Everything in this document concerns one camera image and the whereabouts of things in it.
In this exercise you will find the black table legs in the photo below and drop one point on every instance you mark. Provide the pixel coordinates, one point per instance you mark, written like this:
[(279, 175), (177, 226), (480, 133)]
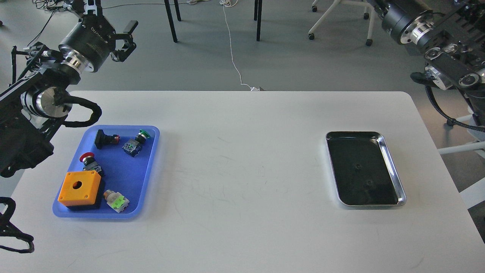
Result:
[(257, 13), (171, 18)]

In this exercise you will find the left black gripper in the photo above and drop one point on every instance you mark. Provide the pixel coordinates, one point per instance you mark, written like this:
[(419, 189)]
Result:
[(90, 36)]

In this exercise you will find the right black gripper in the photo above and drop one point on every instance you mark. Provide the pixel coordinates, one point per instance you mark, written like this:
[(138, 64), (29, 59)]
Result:
[(405, 22)]

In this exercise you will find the green push button switch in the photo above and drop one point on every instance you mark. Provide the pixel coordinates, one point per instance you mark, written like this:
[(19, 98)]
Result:
[(133, 146)]

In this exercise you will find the blue plastic tray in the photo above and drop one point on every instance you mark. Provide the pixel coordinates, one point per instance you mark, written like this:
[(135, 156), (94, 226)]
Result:
[(124, 174)]

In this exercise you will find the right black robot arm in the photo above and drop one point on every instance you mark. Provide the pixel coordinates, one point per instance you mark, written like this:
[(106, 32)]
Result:
[(452, 45)]

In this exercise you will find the orange button enclosure box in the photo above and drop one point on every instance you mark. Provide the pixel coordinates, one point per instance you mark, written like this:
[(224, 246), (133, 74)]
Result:
[(80, 188)]

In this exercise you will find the red emergency stop button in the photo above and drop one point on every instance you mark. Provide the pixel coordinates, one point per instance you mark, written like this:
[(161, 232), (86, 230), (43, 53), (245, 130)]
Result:
[(90, 163)]

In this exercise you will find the silver metal tray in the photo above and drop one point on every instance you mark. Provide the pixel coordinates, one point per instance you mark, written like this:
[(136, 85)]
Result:
[(369, 149)]

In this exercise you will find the black table legs left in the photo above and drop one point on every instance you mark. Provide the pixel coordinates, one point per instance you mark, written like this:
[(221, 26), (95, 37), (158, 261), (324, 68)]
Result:
[(171, 18)]

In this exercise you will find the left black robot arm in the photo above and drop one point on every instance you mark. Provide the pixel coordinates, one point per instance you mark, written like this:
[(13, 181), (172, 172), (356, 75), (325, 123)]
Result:
[(37, 102)]

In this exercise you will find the white green contact switch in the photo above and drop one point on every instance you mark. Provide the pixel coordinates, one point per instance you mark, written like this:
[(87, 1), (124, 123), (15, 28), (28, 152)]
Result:
[(116, 200)]

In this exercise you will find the black table legs right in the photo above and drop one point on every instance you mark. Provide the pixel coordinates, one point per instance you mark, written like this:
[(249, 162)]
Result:
[(257, 13)]

